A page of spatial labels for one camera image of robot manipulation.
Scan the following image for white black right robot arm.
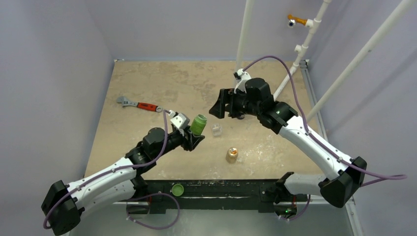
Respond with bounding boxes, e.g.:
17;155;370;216
209;78;367;208

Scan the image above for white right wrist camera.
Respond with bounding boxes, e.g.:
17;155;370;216
234;68;252;94

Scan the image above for red handled adjustable wrench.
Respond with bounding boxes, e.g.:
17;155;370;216
117;96;163;113

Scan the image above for green pill bottle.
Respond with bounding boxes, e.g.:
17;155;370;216
190;114;207;136

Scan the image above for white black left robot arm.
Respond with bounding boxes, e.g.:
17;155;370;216
41;127;205;236

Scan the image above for white PVC pipe frame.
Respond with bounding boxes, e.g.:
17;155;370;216
247;0;417;126

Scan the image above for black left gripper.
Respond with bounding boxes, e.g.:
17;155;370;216
153;125;204;159

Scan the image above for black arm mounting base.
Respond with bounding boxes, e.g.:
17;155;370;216
116;179;308;216

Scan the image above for green bottle cap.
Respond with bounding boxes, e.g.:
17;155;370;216
171;183;184;197

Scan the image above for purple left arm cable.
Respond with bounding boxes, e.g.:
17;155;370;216
43;110;181;229

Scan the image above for amber pill bottle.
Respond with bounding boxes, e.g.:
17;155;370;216
226;147;238;164

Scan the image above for clear plastic pill organizer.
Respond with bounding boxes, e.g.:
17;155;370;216
211;123;222;137

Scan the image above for aluminium extrusion frame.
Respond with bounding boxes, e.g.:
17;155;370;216
60;59;364;236

